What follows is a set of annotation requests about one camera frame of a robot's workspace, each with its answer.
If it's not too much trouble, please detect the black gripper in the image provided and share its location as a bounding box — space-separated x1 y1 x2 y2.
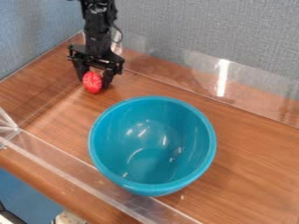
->
67 44 126 89

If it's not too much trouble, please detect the red toy strawberry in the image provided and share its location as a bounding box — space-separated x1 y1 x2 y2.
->
82 72 103 94

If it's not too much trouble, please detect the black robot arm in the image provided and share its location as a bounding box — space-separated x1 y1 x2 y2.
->
67 0 126 88

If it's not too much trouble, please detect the blue plastic bowl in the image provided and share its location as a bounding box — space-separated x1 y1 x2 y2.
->
88 95 218 197

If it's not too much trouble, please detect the clear acrylic front barrier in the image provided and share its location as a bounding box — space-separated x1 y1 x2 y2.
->
0 108 202 224

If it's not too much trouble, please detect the clear acrylic barrier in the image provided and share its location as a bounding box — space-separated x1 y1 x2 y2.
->
112 36 299 129
0 108 202 224

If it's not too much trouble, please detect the clear acrylic back barrier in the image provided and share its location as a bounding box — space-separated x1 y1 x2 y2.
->
112 36 299 129

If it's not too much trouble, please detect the black cable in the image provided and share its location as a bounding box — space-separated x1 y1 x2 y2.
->
111 23 126 46

